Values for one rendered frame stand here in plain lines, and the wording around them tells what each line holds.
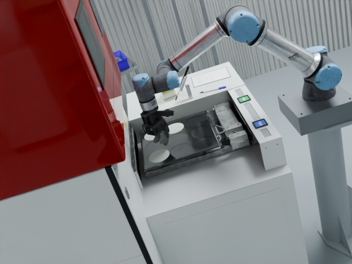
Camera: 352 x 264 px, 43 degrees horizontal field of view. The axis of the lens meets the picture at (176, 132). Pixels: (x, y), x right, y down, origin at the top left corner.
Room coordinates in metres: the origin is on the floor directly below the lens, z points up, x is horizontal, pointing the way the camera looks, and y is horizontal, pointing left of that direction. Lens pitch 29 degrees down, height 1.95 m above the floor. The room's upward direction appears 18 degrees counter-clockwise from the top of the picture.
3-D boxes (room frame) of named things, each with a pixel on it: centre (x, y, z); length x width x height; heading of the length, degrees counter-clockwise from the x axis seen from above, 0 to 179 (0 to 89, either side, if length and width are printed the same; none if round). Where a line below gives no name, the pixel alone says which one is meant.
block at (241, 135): (1.68, -0.26, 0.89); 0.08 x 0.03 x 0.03; 89
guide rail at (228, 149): (1.70, -0.05, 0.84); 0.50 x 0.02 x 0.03; 89
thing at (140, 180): (1.81, 0.21, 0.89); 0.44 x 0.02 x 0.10; 179
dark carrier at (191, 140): (1.83, 0.00, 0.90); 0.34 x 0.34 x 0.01; 89
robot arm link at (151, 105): (1.75, 0.07, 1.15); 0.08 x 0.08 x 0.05
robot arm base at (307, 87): (1.79, -0.69, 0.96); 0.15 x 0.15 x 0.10
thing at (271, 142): (1.75, -0.36, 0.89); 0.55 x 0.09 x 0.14; 179
